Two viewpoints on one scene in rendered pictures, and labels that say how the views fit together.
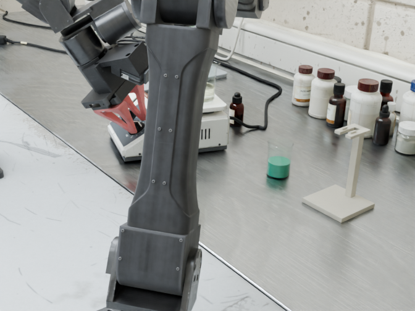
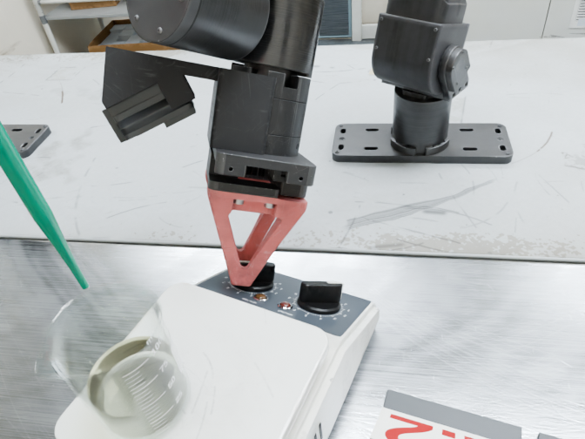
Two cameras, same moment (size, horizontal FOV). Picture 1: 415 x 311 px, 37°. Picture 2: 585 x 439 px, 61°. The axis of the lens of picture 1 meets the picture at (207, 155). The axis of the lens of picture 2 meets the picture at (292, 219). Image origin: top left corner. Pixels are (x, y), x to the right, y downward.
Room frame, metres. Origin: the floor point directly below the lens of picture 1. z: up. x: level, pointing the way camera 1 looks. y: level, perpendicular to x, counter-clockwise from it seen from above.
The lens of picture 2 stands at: (1.26, 0.00, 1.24)
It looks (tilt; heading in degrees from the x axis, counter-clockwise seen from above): 41 degrees down; 142
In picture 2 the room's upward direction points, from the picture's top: 7 degrees counter-clockwise
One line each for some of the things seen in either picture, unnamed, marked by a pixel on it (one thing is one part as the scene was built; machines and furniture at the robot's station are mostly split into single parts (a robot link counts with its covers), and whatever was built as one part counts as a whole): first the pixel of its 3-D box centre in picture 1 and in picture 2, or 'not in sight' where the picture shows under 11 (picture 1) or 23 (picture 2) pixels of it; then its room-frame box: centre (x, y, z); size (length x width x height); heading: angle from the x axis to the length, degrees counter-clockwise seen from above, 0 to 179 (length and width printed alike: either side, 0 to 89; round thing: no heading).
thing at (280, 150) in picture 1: (279, 158); not in sight; (0.97, -0.12, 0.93); 0.04 x 0.04 x 0.06
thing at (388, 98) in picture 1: (383, 103); not in sight; (1.21, -0.36, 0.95); 0.04 x 0.04 x 0.10
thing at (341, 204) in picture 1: (343, 168); not in sight; (0.87, -0.21, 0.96); 0.08 x 0.08 x 0.13; 40
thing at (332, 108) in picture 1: (336, 104); not in sight; (1.21, -0.26, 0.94); 0.04 x 0.04 x 0.09
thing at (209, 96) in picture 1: (203, 81); (121, 368); (1.09, 0.01, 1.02); 0.06 x 0.05 x 0.08; 96
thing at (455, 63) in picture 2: not in sight; (424, 65); (0.98, 0.41, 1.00); 0.09 x 0.06 x 0.06; 5
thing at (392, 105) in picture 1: (389, 118); not in sight; (1.17, -0.36, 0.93); 0.03 x 0.03 x 0.07
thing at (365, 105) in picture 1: (364, 107); not in sight; (1.17, -0.31, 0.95); 0.06 x 0.06 x 0.11
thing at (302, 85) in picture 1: (304, 85); not in sight; (1.33, -0.21, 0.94); 0.05 x 0.05 x 0.09
